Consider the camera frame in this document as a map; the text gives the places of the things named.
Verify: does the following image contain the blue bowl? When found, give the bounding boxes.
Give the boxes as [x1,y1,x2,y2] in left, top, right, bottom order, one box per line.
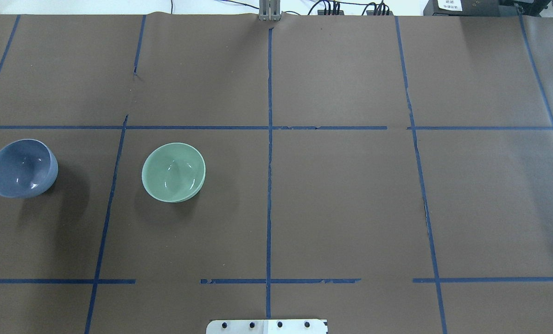
[0,139,59,199]

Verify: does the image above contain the green bowl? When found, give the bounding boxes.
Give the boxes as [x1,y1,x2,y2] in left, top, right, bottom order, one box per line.
[141,142,206,203]

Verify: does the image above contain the black computer box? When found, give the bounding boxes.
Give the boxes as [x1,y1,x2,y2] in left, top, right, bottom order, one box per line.
[423,0,519,17]

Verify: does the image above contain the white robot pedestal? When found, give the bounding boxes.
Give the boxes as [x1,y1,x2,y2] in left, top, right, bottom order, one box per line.
[206,319,329,334]

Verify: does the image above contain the aluminium frame post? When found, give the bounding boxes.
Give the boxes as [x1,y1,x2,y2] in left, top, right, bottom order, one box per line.
[259,0,282,21]

